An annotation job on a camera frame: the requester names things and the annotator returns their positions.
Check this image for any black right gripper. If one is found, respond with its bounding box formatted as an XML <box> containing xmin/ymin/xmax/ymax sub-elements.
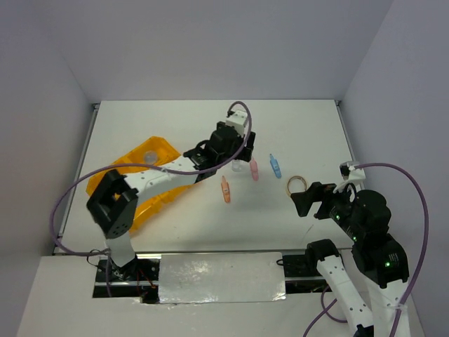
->
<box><xmin>290</xmin><ymin>177</ymin><xmax>363</xmax><ymax>237</ymax></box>

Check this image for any pink highlighter pen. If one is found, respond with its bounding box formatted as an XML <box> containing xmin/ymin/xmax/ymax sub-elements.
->
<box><xmin>249</xmin><ymin>158</ymin><xmax>259</xmax><ymax>181</ymax></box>

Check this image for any orange highlighter pen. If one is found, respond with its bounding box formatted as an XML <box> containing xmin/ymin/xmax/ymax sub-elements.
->
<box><xmin>221</xmin><ymin>176</ymin><xmax>231</xmax><ymax>204</ymax></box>

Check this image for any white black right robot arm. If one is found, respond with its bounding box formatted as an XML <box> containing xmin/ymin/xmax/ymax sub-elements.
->
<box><xmin>290</xmin><ymin>182</ymin><xmax>410</xmax><ymax>336</ymax></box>

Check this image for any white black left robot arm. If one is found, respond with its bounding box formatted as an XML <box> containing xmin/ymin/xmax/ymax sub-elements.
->
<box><xmin>86</xmin><ymin>122</ymin><xmax>256</xmax><ymax>280</ymax></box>

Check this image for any blue highlighter pen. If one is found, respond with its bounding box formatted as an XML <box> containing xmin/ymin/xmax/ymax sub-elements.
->
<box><xmin>269</xmin><ymin>154</ymin><xmax>282</xmax><ymax>178</ymax></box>

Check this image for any yellow compartment bin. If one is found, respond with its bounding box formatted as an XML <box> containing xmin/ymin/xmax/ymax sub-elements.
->
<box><xmin>86</xmin><ymin>136</ymin><xmax>197</xmax><ymax>234</ymax></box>

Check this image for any silver foil covered panel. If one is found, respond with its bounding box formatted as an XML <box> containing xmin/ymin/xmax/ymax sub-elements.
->
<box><xmin>158</xmin><ymin>252</ymin><xmax>286</xmax><ymax>304</ymax></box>

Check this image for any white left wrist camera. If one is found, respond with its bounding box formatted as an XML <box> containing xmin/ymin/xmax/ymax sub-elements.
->
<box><xmin>225</xmin><ymin>110</ymin><xmax>248</xmax><ymax>136</ymax></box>

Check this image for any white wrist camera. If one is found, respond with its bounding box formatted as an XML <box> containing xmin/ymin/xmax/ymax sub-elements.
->
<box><xmin>333</xmin><ymin>161</ymin><xmax>366</xmax><ymax>194</ymax></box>
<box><xmin>225</xmin><ymin>110</ymin><xmax>248</xmax><ymax>136</ymax></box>

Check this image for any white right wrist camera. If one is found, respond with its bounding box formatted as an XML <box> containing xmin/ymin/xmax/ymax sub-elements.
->
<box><xmin>333</xmin><ymin>161</ymin><xmax>366</xmax><ymax>194</ymax></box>

